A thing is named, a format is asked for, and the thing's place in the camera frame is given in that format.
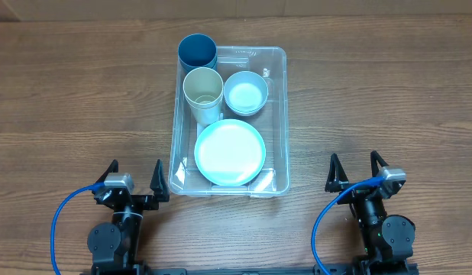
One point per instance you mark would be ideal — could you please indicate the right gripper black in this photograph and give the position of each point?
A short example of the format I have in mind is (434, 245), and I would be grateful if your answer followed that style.
(339, 177)

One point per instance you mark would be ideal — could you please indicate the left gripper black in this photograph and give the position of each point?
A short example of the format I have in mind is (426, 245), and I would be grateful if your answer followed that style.
(158, 185)

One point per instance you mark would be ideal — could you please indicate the light blue plate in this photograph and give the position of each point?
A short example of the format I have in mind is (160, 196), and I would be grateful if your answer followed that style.
(230, 152)

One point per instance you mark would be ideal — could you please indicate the cream cup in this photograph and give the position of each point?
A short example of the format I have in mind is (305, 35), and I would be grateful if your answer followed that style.
(203, 87)
(206, 112)

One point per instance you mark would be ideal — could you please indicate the grey bowl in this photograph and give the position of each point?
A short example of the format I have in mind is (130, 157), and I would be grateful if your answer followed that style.
(245, 90)

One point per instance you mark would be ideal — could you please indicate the blue cup top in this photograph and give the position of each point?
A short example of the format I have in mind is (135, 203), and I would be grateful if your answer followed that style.
(197, 50)

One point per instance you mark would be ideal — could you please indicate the blue cup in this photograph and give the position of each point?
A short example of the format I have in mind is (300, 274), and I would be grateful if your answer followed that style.
(188, 68)
(197, 50)

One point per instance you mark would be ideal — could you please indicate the light blue bowl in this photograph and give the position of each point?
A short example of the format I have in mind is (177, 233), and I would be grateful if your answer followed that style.
(250, 112)

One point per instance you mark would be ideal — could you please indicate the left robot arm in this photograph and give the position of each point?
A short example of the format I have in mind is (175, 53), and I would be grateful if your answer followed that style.
(114, 244)

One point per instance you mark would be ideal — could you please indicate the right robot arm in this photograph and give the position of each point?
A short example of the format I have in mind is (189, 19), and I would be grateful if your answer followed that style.
(387, 239)

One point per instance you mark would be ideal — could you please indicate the clear plastic storage bin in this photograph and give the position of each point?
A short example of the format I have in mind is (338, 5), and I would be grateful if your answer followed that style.
(271, 121)

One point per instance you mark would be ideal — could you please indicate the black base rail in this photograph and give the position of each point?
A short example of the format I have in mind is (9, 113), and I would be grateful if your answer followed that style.
(259, 270)

